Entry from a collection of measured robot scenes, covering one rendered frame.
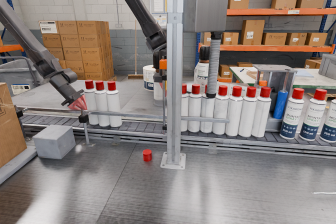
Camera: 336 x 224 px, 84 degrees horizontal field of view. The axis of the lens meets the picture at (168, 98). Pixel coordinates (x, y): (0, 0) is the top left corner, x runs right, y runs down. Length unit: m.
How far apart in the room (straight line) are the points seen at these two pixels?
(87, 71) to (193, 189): 3.83
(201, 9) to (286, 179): 0.60
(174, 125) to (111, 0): 5.02
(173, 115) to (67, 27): 3.80
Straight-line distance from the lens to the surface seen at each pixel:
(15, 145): 0.90
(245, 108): 0.78
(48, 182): 0.77
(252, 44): 4.52
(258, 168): 0.78
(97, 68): 4.17
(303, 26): 5.72
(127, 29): 5.35
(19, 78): 3.10
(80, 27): 4.18
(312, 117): 0.89
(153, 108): 1.03
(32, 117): 1.15
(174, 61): 0.57
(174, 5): 0.56
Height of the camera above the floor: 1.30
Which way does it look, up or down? 21 degrees down
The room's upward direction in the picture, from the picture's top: straight up
